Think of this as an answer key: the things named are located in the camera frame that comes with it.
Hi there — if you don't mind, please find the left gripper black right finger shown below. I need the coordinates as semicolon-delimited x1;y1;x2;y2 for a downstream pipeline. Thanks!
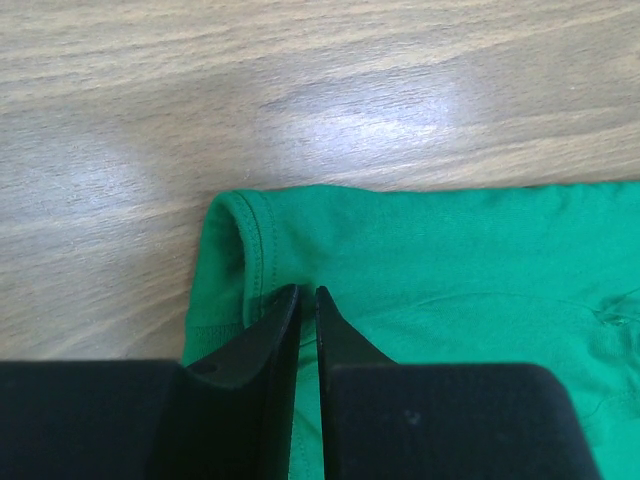
315;287;600;479

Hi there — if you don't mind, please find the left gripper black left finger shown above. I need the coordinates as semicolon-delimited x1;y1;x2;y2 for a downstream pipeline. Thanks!
1;285;301;479

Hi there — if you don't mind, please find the green t shirt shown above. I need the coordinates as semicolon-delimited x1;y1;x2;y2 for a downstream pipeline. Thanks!
183;182;639;479

